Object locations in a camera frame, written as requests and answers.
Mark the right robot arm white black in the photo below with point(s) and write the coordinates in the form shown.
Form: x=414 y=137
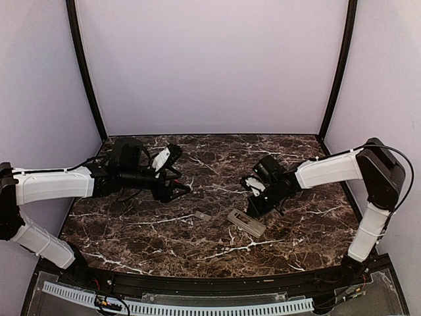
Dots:
x=373 y=163

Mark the black frame post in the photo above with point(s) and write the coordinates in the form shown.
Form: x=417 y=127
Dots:
x=83 y=68
x=340 y=69

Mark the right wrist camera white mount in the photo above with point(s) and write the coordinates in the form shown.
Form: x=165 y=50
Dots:
x=253 y=184

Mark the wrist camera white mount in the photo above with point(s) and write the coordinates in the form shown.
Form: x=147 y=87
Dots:
x=253 y=184
x=166 y=157

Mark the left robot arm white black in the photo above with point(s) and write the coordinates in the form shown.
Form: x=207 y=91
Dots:
x=127 y=165

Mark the right black frame post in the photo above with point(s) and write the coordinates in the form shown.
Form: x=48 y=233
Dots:
x=340 y=69

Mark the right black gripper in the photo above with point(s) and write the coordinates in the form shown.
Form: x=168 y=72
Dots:
x=258 y=210

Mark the grey battery cover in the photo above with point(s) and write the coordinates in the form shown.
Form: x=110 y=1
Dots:
x=202 y=216

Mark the black front rail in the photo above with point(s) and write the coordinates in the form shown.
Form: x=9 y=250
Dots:
x=316 y=283

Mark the white slotted cable duct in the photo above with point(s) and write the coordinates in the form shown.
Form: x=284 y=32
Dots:
x=129 y=307

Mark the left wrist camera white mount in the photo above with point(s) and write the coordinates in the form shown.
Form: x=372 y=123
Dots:
x=166 y=157

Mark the white remote control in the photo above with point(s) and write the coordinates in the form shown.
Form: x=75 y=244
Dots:
x=247 y=223

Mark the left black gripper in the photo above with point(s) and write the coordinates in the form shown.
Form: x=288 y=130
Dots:
x=166 y=195

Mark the left black frame post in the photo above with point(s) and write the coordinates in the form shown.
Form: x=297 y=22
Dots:
x=83 y=68

